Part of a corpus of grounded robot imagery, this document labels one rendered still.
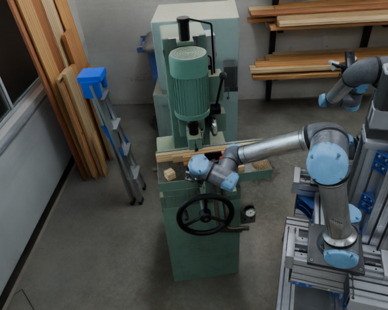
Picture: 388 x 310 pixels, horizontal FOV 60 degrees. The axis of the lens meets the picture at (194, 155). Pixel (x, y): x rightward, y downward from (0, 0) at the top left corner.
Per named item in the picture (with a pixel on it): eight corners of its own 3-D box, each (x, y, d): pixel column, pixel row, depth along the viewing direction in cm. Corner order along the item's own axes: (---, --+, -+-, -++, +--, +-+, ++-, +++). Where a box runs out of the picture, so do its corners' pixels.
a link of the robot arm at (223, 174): (244, 165, 129) (218, 152, 131) (236, 184, 121) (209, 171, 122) (237, 178, 135) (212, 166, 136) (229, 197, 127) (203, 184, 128)
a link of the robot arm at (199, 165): (205, 178, 122) (184, 168, 122) (204, 182, 132) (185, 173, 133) (214, 158, 123) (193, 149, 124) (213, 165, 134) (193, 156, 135)
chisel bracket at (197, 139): (189, 152, 177) (188, 139, 172) (186, 138, 188) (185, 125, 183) (203, 151, 178) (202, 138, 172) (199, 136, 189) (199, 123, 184)
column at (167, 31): (174, 155, 206) (160, 38, 162) (172, 136, 224) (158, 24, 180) (210, 151, 208) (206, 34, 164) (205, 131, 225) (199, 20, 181)
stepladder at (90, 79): (126, 207, 287) (72, 81, 217) (130, 186, 307) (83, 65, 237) (144, 205, 285) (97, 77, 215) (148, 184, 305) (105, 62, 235)
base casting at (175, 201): (161, 209, 184) (159, 197, 178) (157, 147, 229) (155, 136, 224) (241, 198, 186) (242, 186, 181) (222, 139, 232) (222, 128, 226)
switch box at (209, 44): (205, 66, 183) (204, 35, 173) (202, 58, 191) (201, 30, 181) (216, 64, 183) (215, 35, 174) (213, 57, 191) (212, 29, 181)
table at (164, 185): (159, 205, 168) (157, 197, 165) (157, 166, 193) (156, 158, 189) (278, 189, 172) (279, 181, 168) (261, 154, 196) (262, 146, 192)
